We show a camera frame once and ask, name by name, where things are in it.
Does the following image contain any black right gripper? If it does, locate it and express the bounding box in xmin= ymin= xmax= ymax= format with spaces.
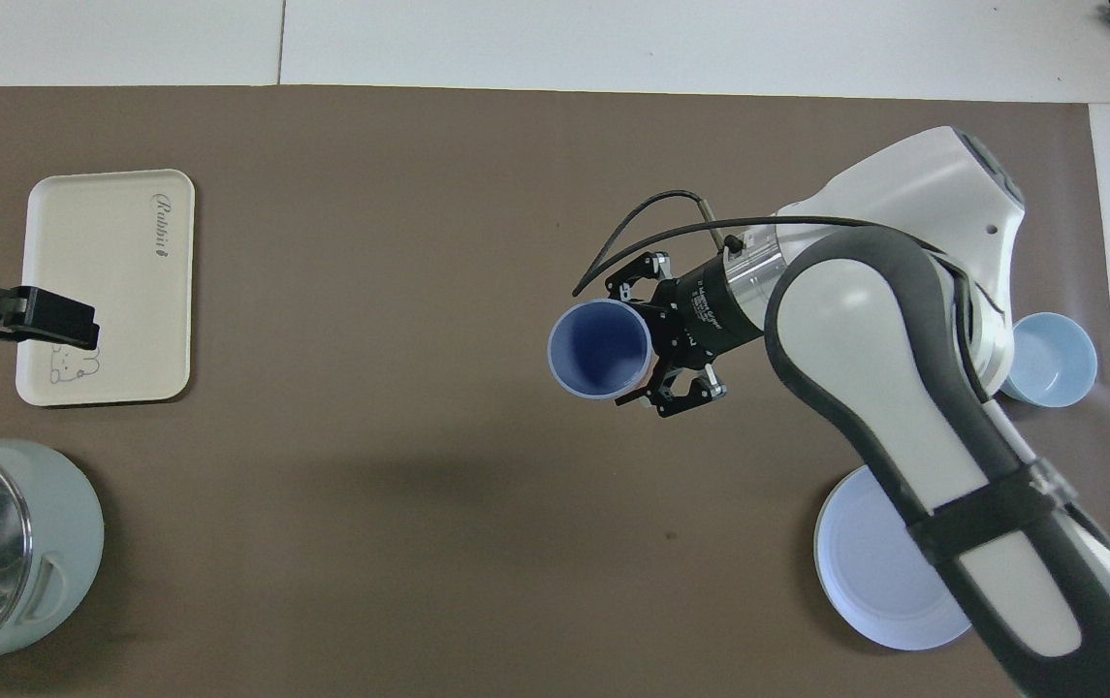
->
xmin=605 ymin=252 xmax=767 ymax=420

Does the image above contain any blue plastic cup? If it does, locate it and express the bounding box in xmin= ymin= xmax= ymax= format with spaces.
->
xmin=547 ymin=299 xmax=655 ymax=401

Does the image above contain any cream rabbit print tray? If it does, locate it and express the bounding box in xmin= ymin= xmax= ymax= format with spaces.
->
xmin=16 ymin=169 xmax=196 ymax=407

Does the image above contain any pale green cooking pot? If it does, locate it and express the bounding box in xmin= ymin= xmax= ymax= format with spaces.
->
xmin=0 ymin=439 xmax=106 ymax=678

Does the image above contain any brown table mat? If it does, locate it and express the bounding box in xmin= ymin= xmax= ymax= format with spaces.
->
xmin=0 ymin=85 xmax=1110 ymax=698

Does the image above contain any light blue plate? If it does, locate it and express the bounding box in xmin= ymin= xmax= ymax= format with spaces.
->
xmin=813 ymin=465 xmax=977 ymax=651

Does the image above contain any light blue bowl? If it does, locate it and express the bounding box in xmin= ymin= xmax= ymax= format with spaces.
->
xmin=999 ymin=312 xmax=1098 ymax=406

